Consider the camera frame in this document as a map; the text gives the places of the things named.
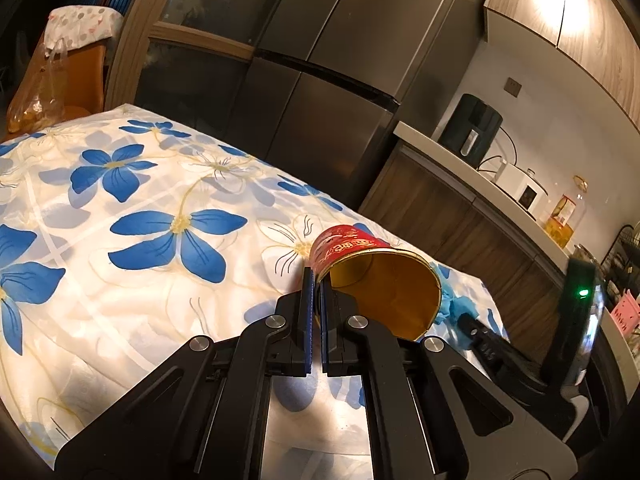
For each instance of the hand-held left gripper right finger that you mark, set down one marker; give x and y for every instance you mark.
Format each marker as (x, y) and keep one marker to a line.
(325, 320)

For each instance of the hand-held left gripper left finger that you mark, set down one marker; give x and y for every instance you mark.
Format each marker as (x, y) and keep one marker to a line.
(307, 320)

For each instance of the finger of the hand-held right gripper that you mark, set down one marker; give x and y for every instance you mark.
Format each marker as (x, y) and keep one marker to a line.
(487, 347)

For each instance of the blue rubber glove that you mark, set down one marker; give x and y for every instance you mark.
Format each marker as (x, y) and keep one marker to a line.
(457, 305)

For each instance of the red paper cup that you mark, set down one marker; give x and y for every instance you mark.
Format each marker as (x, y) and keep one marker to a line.
(395, 290)

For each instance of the pink utensil holder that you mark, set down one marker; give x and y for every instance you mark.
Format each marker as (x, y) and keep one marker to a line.
(627, 315)

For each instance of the black dish rack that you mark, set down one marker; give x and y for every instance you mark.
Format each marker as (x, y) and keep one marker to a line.
(622, 260)

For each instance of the cooking oil bottle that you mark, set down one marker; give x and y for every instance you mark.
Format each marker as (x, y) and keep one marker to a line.
(565, 215)

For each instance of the white electric cooker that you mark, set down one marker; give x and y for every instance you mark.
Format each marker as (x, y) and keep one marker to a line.
(522, 190)

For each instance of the wooden lower cabinets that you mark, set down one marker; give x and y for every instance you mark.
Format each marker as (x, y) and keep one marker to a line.
(450, 210)

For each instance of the wooden cabinets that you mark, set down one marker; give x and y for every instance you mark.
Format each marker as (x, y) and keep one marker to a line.
(450, 210)
(590, 20)

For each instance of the floral tablecloth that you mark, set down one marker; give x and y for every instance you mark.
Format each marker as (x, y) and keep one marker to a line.
(125, 285)

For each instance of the black air fryer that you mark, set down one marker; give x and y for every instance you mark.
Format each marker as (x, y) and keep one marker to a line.
(467, 130)

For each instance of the dark steel refrigerator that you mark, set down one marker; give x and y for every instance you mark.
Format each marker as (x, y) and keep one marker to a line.
(325, 60)

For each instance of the wooden upper cabinets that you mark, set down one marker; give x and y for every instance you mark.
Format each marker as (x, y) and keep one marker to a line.
(590, 20)

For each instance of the wooden glass door cabinet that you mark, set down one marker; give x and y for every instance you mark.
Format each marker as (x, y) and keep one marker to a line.
(190, 50)

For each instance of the orange chair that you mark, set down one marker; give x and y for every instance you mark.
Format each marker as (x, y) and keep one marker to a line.
(82, 77)

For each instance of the clear plastic bag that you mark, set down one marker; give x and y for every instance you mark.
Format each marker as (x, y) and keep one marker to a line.
(35, 100)

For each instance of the polka dot cloth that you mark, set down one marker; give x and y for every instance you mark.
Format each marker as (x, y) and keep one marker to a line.
(82, 27)

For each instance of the dark wall socket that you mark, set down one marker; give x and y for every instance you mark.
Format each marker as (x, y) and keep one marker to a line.
(512, 86)

